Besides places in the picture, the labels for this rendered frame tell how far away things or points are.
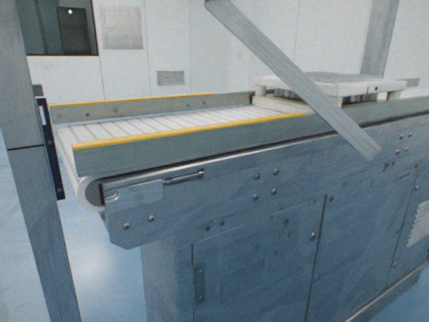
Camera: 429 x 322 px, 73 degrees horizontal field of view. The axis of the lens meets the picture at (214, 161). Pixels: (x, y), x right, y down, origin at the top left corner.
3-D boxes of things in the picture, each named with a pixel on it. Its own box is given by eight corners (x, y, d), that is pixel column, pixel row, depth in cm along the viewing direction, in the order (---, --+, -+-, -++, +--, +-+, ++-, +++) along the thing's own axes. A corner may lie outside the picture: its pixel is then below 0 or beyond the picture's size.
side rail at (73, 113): (53, 125, 52) (49, 106, 51) (51, 123, 53) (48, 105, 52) (417, 86, 118) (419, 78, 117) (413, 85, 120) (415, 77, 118)
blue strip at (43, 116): (57, 201, 57) (35, 98, 50) (56, 200, 58) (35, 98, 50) (66, 199, 58) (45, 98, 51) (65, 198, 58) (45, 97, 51)
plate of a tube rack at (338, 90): (337, 98, 53) (339, 86, 52) (252, 84, 73) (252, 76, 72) (405, 90, 66) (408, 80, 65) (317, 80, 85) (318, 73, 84)
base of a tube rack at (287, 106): (332, 124, 55) (334, 112, 54) (251, 104, 74) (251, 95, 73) (400, 112, 67) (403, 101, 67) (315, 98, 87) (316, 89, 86)
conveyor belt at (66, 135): (80, 216, 34) (73, 176, 32) (56, 153, 53) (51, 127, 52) (496, 109, 102) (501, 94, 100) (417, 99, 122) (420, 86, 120)
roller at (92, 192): (88, 210, 33) (83, 184, 32) (60, 147, 54) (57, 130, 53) (118, 203, 35) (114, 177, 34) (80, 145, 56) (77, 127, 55)
